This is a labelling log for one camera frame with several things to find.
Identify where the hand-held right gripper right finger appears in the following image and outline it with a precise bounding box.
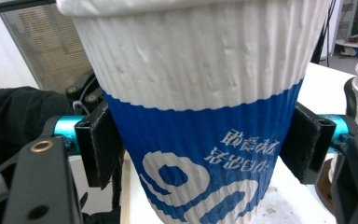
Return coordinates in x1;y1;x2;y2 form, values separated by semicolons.
279;102;351;186

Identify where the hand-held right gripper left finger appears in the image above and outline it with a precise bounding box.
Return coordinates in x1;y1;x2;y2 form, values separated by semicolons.
53;101;126;190

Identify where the blue and white paper cup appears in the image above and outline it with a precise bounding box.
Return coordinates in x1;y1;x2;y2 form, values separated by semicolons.
55;0;332;224

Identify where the beige window blind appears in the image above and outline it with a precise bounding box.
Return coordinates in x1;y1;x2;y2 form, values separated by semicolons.
0;2;95;94

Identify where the white round table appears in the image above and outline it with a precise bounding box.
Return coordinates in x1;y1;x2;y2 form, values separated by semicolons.
335;36;358;58

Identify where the black frame post with cables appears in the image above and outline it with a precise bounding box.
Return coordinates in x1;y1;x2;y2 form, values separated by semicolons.
310;0;337;65

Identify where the black frame beam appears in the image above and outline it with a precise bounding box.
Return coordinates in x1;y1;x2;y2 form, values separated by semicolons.
0;0;58;17

